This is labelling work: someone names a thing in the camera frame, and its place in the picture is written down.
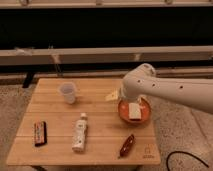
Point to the orange ceramic bowl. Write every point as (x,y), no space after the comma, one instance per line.
(123,111)

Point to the black red candy bar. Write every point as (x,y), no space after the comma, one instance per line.
(40,133)

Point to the white plastic bottle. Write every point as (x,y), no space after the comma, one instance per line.
(79,136)

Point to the wooden table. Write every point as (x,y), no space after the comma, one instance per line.
(106,131)

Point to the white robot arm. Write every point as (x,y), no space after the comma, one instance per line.
(194,93)

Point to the long grey beam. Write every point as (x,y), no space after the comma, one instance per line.
(30,56)

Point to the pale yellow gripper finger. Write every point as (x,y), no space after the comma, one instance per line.
(112,96)

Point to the clear plastic cup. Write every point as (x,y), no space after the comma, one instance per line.
(68,91)

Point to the white sponge block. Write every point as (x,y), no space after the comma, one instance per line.
(134,111)

